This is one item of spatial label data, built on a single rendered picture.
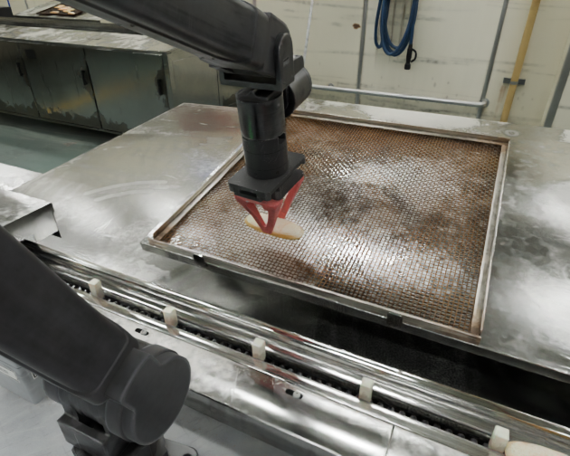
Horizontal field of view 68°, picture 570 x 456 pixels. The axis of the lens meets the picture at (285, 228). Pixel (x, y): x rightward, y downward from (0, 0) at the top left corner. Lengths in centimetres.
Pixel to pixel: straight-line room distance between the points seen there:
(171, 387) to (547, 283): 50
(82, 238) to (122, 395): 59
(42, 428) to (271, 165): 41
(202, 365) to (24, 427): 21
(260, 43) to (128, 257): 50
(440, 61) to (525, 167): 325
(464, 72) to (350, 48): 103
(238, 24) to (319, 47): 394
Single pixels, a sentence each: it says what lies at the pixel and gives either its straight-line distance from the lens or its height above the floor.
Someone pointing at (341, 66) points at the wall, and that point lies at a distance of 431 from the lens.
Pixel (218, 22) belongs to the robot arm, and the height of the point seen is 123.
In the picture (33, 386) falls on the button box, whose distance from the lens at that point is 61.
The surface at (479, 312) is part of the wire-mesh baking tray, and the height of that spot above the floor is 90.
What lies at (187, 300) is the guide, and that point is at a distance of 63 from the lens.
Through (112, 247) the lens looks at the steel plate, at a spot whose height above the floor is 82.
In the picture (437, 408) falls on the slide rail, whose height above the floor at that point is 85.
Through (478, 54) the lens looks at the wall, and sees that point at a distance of 407.
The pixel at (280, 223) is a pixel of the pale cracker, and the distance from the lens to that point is 63.
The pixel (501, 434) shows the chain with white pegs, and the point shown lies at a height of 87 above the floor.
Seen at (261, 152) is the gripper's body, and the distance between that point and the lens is 53.
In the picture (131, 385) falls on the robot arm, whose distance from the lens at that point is 36.
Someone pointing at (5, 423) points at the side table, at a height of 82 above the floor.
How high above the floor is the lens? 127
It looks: 31 degrees down
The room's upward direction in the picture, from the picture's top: straight up
